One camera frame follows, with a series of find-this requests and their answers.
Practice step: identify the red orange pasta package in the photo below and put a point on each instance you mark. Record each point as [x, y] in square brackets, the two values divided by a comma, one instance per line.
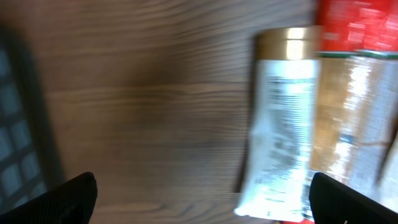
[357, 94]

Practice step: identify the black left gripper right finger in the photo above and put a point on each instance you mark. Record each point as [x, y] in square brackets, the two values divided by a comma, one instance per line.
[332, 202]

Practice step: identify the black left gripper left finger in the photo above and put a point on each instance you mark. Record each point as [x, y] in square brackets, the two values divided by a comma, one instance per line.
[70, 203]

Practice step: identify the grey plastic mesh basket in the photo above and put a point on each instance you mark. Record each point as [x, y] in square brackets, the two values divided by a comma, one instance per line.
[30, 164]

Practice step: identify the beige plastic pouch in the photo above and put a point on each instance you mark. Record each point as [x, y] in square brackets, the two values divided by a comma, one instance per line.
[388, 180]

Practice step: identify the white tube gold cap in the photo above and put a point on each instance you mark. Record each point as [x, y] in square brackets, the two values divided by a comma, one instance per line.
[281, 132]

